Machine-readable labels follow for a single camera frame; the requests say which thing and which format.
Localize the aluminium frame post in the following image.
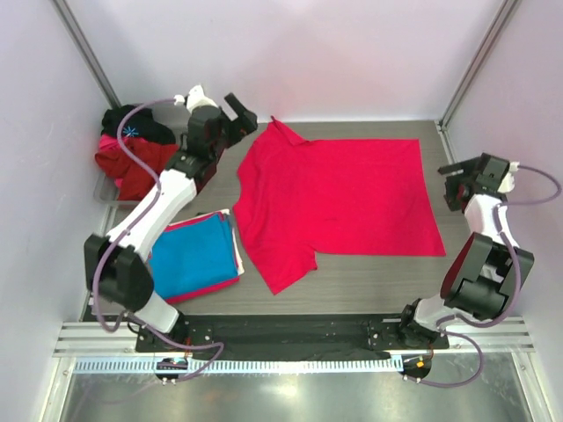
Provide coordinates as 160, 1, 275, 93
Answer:
50, 0, 121, 108
438, 0, 521, 132

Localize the pink t-shirt in bin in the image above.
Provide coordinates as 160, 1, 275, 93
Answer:
94, 135, 131, 189

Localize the slotted white cable duct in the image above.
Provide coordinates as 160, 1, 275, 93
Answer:
74, 355, 403, 375

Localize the left aluminium frame post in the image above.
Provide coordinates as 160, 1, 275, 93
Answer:
50, 0, 121, 108

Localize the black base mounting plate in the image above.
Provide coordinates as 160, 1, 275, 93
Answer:
127, 313, 450, 353

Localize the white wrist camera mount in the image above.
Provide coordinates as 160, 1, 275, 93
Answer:
497, 161, 520, 194
173, 84, 218, 113

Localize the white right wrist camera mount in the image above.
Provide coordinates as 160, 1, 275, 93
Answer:
497, 161, 520, 194

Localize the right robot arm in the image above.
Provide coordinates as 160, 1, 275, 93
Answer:
396, 153, 535, 348

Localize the grey plastic bin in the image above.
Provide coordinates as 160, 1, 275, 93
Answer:
94, 104, 188, 208

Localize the folded pink t-shirt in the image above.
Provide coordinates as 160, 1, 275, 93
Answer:
150, 212, 245, 306

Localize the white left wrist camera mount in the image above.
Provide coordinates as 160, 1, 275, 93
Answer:
173, 84, 218, 113

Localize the crimson pink t-shirt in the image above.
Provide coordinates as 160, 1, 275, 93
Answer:
233, 120, 445, 294

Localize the folded blue t-shirt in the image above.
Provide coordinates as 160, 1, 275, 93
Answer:
147, 212, 241, 302

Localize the right aluminium frame post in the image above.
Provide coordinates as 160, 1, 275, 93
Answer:
438, 0, 521, 132

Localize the dark red t-shirt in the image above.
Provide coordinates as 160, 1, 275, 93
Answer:
118, 138, 179, 200

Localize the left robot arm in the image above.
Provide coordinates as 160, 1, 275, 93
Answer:
84, 85, 258, 351

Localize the black t-shirt with blue print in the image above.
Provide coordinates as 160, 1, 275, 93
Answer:
101, 105, 176, 145

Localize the aluminium front rail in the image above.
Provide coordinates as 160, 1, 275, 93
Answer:
54, 317, 534, 361

